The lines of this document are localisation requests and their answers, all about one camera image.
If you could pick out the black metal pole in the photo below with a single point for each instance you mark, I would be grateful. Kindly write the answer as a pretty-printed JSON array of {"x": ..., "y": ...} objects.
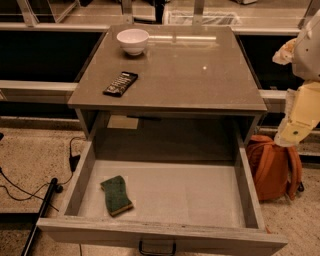
[{"x": 42, "y": 212}]

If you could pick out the open grey top drawer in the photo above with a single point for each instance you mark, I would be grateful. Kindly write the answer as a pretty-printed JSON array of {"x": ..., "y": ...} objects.
[{"x": 188, "y": 179}]

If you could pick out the black drawer handle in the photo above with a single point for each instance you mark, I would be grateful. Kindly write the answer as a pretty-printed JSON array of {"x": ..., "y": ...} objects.
[{"x": 146, "y": 249}]

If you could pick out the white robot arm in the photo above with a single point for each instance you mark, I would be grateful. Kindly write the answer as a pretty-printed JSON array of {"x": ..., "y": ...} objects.
[{"x": 306, "y": 58}]

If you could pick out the green yellow sponge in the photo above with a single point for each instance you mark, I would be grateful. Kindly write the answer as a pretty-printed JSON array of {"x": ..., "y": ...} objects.
[{"x": 116, "y": 198}]

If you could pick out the orange backpack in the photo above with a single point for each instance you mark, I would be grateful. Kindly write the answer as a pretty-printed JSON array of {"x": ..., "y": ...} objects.
[{"x": 276, "y": 170}]

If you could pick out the metal railing frame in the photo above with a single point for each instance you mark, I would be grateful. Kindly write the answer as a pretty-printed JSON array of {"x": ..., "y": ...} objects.
[{"x": 45, "y": 43}]

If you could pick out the white ceramic bowl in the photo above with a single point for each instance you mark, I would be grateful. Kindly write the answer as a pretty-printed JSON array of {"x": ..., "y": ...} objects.
[{"x": 133, "y": 41}]

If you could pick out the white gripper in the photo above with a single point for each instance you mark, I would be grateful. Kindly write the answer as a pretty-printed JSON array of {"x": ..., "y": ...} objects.
[{"x": 308, "y": 56}]

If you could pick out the grey wooden cabinet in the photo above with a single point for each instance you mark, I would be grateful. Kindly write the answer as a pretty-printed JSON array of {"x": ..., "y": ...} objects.
[{"x": 184, "y": 70}]

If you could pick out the black remote control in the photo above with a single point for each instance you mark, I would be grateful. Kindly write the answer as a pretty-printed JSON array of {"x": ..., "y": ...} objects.
[{"x": 119, "y": 85}]

